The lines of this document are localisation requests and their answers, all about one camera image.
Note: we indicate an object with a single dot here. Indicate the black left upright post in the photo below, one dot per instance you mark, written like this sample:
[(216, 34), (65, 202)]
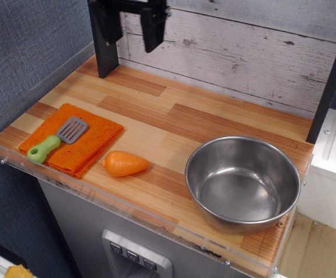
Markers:
[(106, 55)]

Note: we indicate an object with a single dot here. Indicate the green handled grey toy spatula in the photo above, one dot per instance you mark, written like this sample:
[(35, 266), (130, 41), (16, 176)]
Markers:
[(68, 133)]

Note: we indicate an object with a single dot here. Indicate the grey toy fridge cabinet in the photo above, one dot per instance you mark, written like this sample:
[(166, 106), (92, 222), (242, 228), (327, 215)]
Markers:
[(82, 223)]

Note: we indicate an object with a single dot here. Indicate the black right upright post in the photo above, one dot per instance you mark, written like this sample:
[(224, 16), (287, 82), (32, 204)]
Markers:
[(323, 106)]

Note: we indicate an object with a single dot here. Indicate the clear acrylic table guard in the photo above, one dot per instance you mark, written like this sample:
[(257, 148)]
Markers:
[(164, 121)]

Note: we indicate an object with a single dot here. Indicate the orange folded towel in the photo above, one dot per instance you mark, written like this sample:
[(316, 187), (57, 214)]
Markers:
[(75, 159)]

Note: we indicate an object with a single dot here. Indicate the black upright post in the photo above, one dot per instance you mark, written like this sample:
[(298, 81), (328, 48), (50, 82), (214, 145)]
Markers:
[(106, 55), (323, 106)]

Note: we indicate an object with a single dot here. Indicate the orange plastic toy carrot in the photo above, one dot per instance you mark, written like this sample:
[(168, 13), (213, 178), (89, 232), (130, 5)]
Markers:
[(121, 163)]

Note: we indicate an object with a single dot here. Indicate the white ribbed side counter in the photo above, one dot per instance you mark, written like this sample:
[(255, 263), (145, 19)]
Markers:
[(318, 194)]

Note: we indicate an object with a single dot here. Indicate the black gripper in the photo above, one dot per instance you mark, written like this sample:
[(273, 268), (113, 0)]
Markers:
[(153, 17)]

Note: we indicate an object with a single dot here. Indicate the silver dispenser panel with buttons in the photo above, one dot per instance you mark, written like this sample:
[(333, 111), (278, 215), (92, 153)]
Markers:
[(127, 258)]

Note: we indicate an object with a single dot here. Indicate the stainless steel bowl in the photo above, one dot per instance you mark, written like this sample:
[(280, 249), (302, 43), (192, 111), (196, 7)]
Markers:
[(241, 184)]

